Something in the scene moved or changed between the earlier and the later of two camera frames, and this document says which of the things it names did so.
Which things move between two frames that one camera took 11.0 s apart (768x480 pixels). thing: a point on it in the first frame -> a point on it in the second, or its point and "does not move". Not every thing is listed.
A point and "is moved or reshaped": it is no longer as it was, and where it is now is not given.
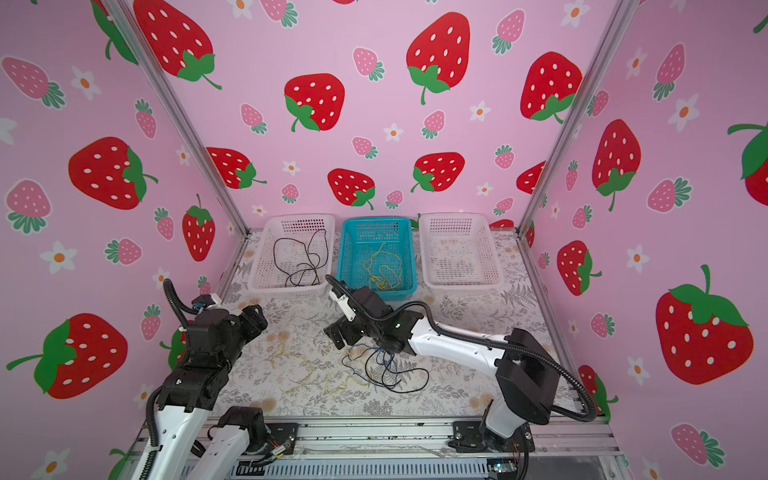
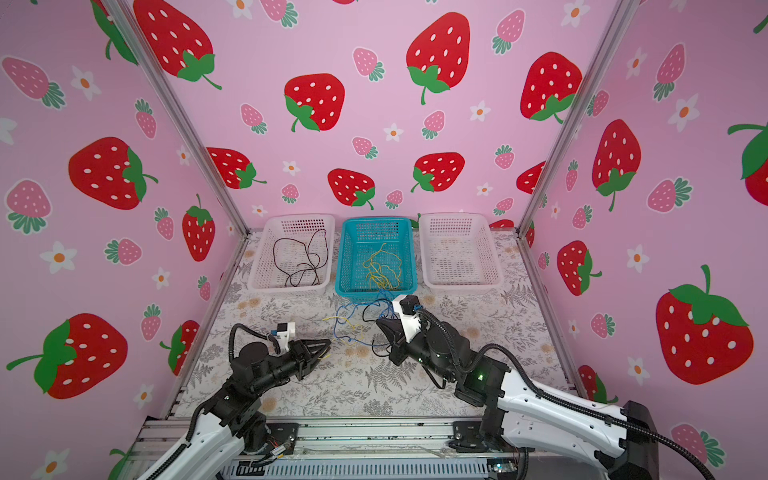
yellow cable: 385,269 does not move
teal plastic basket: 378,253 does not move
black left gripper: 252,323 -> 302,357
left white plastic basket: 291,254 does not move
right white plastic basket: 458,253 does not move
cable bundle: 377,368 is moved or reshaped
